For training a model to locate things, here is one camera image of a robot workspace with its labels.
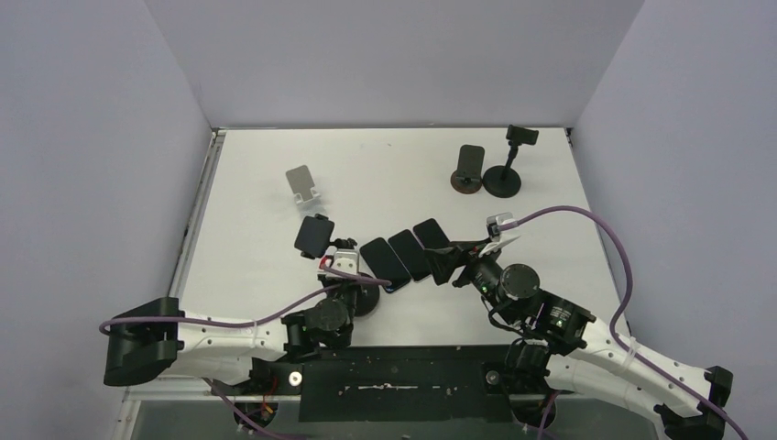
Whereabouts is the phone from wooden stand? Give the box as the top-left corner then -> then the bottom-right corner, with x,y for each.
388,229 -> 431,281

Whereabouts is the black round base stand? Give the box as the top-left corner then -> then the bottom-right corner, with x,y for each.
481,125 -> 539,198

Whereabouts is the tall black tripod stand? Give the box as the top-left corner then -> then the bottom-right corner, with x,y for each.
312,232 -> 385,317

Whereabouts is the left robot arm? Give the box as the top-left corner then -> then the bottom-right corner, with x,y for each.
99,274 -> 386,393

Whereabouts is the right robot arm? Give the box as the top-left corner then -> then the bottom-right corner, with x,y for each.
423,241 -> 733,439

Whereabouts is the wooden base phone stand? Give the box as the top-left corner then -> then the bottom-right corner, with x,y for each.
450,145 -> 485,194

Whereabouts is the white metal phone stand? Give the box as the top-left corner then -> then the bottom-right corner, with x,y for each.
285,165 -> 323,213

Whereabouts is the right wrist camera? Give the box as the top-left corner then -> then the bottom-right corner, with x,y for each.
480,213 -> 520,256

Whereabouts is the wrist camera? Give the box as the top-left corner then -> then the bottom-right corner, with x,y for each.
480,213 -> 520,256
318,248 -> 360,281

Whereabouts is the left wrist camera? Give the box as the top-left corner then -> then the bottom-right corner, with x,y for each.
318,248 -> 360,281

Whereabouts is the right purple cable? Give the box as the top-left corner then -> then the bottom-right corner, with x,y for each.
498,205 -> 750,440

